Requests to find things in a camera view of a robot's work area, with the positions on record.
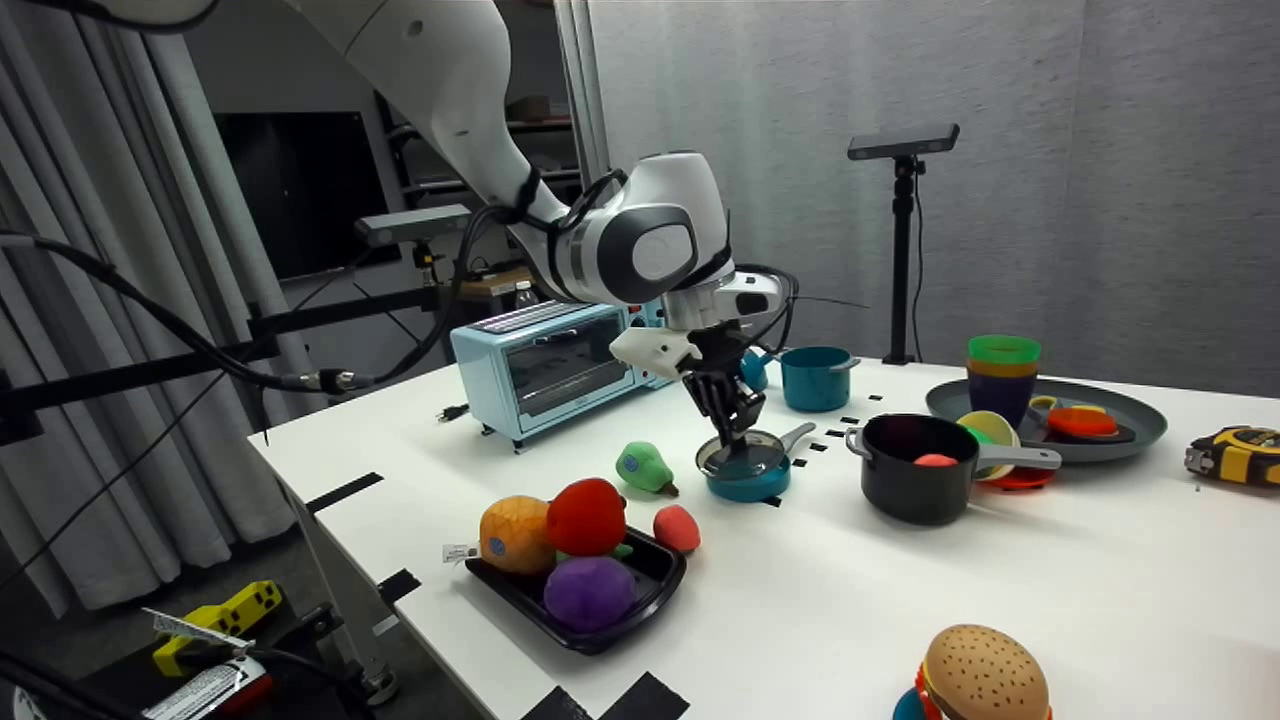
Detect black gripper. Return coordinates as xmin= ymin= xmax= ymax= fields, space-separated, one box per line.
xmin=683 ymin=322 xmax=763 ymax=447

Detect black pot lid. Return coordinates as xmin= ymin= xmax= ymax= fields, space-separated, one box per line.
xmin=697 ymin=427 xmax=788 ymax=475

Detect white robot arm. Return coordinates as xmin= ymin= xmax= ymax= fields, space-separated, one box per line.
xmin=279 ymin=0 xmax=786 ymax=446

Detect blue toy frying pan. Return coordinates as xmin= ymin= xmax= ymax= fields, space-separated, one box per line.
xmin=703 ymin=423 xmax=813 ymax=503

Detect teal toy pot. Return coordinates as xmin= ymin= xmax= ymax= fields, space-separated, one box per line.
xmin=780 ymin=348 xmax=856 ymax=413

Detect black toy pot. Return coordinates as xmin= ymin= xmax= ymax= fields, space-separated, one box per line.
xmin=848 ymin=413 xmax=980 ymax=526

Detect red toy item in pot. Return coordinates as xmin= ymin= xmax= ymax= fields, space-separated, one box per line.
xmin=913 ymin=452 xmax=961 ymax=470

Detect teal toy kettle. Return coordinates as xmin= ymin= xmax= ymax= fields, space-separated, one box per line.
xmin=742 ymin=343 xmax=773 ymax=391

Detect green plush pear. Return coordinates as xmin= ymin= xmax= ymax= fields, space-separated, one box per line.
xmin=616 ymin=442 xmax=678 ymax=498

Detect small red plush fruit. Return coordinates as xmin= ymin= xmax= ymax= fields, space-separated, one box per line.
xmin=651 ymin=503 xmax=701 ymax=555

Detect red plush apple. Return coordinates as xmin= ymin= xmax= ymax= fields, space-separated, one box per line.
xmin=548 ymin=479 xmax=630 ymax=555

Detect black rectangular tray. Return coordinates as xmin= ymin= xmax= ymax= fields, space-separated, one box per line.
xmin=467 ymin=531 xmax=688 ymax=656

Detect light blue toy toaster oven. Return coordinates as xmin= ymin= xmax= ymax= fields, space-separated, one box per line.
xmin=449 ymin=300 xmax=664 ymax=446

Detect purple plush fruit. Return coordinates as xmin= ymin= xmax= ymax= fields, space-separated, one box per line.
xmin=545 ymin=555 xmax=636 ymax=633

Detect yellow green toy ladle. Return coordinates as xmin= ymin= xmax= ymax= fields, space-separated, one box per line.
xmin=961 ymin=409 xmax=1062 ymax=479

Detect stacked colourful cups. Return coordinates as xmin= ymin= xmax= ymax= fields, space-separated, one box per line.
xmin=964 ymin=334 xmax=1041 ymax=423

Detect orange toy food on plate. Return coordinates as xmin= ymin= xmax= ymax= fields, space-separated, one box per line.
xmin=1049 ymin=409 xmax=1119 ymax=442

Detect toy hamburger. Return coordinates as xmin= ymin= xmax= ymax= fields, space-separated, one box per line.
xmin=893 ymin=626 xmax=1053 ymax=720

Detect dark grey plate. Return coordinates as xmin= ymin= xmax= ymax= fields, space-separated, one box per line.
xmin=926 ymin=377 xmax=1171 ymax=470

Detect yellow black tape measure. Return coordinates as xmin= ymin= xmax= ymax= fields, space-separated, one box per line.
xmin=1186 ymin=423 xmax=1280 ymax=488

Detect yellow black tool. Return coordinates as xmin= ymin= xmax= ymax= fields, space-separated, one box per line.
xmin=149 ymin=579 xmax=286 ymax=682

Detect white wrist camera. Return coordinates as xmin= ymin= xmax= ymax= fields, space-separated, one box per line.
xmin=610 ymin=329 xmax=701 ymax=381

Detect camera on black stand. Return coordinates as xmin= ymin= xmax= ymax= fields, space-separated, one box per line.
xmin=845 ymin=123 xmax=961 ymax=363

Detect grey camera on stand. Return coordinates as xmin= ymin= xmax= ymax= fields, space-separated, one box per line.
xmin=358 ymin=203 xmax=467 ymax=250

